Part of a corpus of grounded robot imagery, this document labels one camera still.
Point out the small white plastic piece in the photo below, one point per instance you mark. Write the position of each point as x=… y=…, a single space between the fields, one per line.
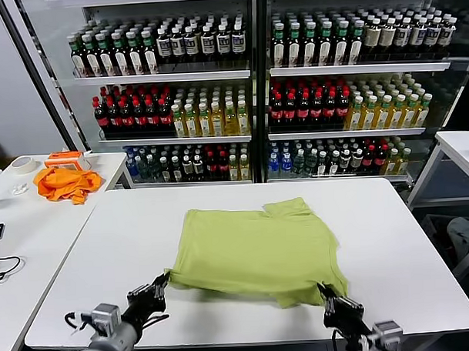
x=19 y=188

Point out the white cap navy label bottle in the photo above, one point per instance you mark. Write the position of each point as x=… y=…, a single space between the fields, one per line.
x=207 y=44
x=417 y=36
x=402 y=36
x=446 y=35
x=223 y=44
x=177 y=46
x=163 y=47
x=237 y=42
x=432 y=35
x=191 y=46

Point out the light green t-shirt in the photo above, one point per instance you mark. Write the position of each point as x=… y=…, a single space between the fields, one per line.
x=256 y=251

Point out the crumpled orange cloth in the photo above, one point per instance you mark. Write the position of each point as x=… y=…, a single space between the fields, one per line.
x=65 y=185

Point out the grey crumpled bag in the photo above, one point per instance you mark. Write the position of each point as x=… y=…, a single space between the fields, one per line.
x=465 y=233

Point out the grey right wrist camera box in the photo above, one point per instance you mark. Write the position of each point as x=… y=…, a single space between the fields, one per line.
x=388 y=332

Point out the blue water bottle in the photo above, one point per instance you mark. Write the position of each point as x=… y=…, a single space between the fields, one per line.
x=273 y=164
x=131 y=167
x=286 y=163

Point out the beige masking tape roll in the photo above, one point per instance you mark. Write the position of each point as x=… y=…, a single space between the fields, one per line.
x=33 y=166

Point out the small dark white cap bottle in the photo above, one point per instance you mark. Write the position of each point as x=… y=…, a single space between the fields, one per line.
x=357 y=161
x=345 y=162
x=176 y=170
x=187 y=169
x=322 y=164
x=164 y=171
x=198 y=169
x=334 y=164

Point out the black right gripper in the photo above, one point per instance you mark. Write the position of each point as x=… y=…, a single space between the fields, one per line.
x=345 y=322

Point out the black slanted frame pole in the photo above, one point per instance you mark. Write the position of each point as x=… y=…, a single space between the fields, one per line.
x=39 y=74

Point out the white shelf board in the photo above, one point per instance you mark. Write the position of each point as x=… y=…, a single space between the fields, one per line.
x=171 y=140
x=188 y=183
x=158 y=78
x=334 y=177
x=345 y=133
x=350 y=69

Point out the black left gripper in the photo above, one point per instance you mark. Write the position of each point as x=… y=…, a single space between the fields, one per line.
x=141 y=311

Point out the green tinted water bottle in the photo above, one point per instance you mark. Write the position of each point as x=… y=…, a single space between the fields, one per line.
x=299 y=163
x=312 y=163
x=143 y=169
x=154 y=168

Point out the white cap cream label bottle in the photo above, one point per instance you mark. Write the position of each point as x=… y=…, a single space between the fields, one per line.
x=371 y=38
x=387 y=37

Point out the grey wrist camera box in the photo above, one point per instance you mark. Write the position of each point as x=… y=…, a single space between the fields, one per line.
x=388 y=332
x=106 y=316

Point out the black vertical cabinet post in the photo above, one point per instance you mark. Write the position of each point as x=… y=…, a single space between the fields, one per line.
x=260 y=86

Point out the green cap dark tea bottle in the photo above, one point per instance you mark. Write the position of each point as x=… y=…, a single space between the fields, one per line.
x=309 y=46
x=355 y=44
x=278 y=47
x=325 y=45
x=119 y=56
x=91 y=57
x=105 y=57
x=294 y=46
x=78 y=57
x=135 y=55
x=341 y=44
x=149 y=55

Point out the orange and white box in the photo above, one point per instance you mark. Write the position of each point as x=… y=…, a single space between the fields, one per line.
x=60 y=157

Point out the yellow juice bottle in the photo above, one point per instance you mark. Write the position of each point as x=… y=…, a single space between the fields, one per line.
x=355 y=115
x=233 y=169
x=204 y=122
x=422 y=113
x=244 y=169
x=230 y=121
x=191 y=123
x=369 y=115
x=382 y=114
x=410 y=113
x=396 y=114
x=217 y=122
x=391 y=163
x=404 y=162
x=178 y=123
x=243 y=120

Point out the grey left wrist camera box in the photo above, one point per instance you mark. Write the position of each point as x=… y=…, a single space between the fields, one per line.
x=106 y=316

